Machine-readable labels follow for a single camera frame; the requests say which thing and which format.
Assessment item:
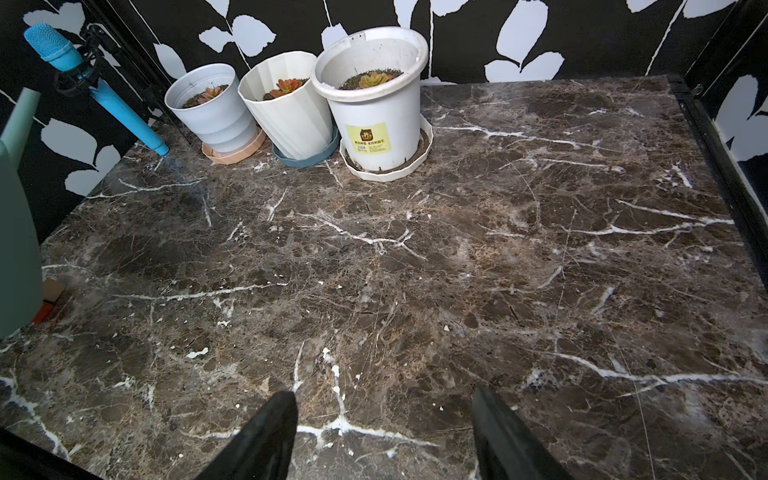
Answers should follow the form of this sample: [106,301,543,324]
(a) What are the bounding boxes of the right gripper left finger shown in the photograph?
[196,391,298,480]

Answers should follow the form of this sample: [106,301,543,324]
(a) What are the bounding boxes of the mint green watering can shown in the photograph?
[1,88,43,338]

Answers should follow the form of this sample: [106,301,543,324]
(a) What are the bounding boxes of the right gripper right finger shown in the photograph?
[472,386,573,480]

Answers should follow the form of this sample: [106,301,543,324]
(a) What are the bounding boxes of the pink succulent plant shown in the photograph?
[181,84,229,109]

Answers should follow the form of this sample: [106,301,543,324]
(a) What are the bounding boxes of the red block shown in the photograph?
[33,300,56,325]

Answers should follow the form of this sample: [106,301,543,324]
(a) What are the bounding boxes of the orange red succulent plant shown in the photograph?
[262,78,307,101]

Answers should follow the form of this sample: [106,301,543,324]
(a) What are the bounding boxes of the dark blue pot saucer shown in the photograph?
[272,123,341,169]

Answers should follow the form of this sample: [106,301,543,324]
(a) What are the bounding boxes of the small wooden block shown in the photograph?
[42,278,66,304]

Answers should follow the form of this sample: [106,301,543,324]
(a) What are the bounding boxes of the right large white plant pot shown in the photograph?
[311,27,428,172]

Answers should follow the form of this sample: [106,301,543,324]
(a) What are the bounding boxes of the left white plant pot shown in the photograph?
[164,63,260,155]

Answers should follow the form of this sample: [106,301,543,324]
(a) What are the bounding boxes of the middle white plant pot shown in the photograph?
[238,51,333,160]

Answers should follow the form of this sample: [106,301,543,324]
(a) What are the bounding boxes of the yellow green succulent plant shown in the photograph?
[339,69,402,91]

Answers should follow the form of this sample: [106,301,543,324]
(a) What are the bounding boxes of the peach pot saucer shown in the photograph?
[201,130,267,165]

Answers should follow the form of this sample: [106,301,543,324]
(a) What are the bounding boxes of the white pot saucer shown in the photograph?
[339,115,434,183]

